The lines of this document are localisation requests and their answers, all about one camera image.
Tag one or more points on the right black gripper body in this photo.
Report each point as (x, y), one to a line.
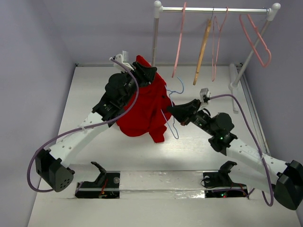
(193, 113)

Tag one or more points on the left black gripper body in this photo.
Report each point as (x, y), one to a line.
(140, 77)

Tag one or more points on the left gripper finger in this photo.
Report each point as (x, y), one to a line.
(148, 74)
(138, 67)

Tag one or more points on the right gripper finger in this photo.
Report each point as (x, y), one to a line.
(183, 116)
(185, 108)

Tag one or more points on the blue wire hanger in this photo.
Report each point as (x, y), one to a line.
(172, 127)

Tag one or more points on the red t shirt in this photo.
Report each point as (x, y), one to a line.
(149, 114)

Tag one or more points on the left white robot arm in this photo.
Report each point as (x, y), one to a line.
(52, 162)

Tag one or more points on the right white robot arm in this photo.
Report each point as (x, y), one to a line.
(284, 180)

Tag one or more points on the wooden hanger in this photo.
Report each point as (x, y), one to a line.
(202, 50)

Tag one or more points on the thick pink plastic hanger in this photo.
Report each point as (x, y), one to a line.
(180, 39)

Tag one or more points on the pink plastic hanger right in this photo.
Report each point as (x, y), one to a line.
(259, 39)

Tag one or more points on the white clothes rack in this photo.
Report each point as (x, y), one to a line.
(234, 75)

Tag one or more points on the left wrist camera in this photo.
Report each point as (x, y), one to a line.
(120, 59)

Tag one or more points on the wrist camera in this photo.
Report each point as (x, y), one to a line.
(120, 59)
(205, 96)

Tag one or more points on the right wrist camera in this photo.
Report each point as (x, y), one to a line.
(205, 96)

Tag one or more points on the thin pink wire hanger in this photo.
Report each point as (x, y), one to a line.
(215, 47)

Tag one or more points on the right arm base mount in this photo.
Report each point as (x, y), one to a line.
(218, 184)

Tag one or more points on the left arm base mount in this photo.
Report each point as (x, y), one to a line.
(105, 186)

